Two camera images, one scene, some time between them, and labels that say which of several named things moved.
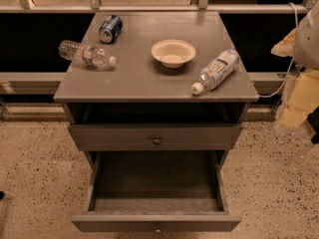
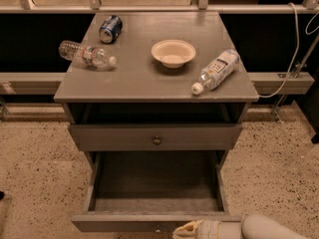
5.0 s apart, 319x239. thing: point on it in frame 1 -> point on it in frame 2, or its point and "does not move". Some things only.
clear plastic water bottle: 90,57 does not move
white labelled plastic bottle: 216,71 does not move
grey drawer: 156,191 does not move
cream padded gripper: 307,44 -> 209,230
